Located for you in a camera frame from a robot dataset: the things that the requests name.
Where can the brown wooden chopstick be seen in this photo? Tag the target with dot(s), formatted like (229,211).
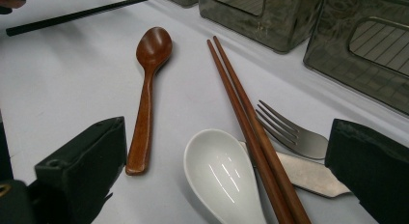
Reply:
(239,89)
(229,89)

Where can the white table cover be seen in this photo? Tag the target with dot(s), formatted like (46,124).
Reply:
(64,89)

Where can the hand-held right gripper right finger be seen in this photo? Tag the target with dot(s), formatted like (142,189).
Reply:
(373,166)

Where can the white ceramic spoon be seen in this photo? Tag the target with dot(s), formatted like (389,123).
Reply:
(218,172)

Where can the brown wooden spoon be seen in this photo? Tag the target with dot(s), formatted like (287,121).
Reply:
(153,47)

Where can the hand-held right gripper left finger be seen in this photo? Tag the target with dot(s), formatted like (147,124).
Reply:
(80,172)

